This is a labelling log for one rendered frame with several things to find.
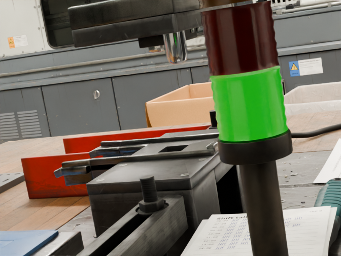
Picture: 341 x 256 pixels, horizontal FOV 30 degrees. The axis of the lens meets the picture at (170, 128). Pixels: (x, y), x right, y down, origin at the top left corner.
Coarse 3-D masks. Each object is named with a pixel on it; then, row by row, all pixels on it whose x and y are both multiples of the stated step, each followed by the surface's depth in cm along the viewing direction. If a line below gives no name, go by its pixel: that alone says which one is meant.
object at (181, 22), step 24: (120, 0) 55; (144, 0) 54; (168, 0) 53; (192, 0) 58; (72, 24) 57; (96, 24) 56; (120, 24) 55; (144, 24) 54; (168, 24) 53; (192, 24) 57; (168, 48) 56
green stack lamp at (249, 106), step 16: (224, 80) 33; (240, 80) 32; (256, 80) 32; (272, 80) 33; (224, 96) 33; (240, 96) 32; (256, 96) 32; (272, 96) 33; (224, 112) 33; (240, 112) 33; (256, 112) 33; (272, 112) 33; (224, 128) 34; (240, 128) 33; (256, 128) 33; (272, 128) 33
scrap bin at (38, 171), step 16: (176, 128) 92; (192, 128) 91; (208, 128) 87; (64, 144) 99; (80, 144) 98; (96, 144) 97; (32, 160) 88; (48, 160) 87; (64, 160) 86; (32, 176) 88; (48, 176) 87; (32, 192) 89; (48, 192) 88; (64, 192) 87; (80, 192) 86
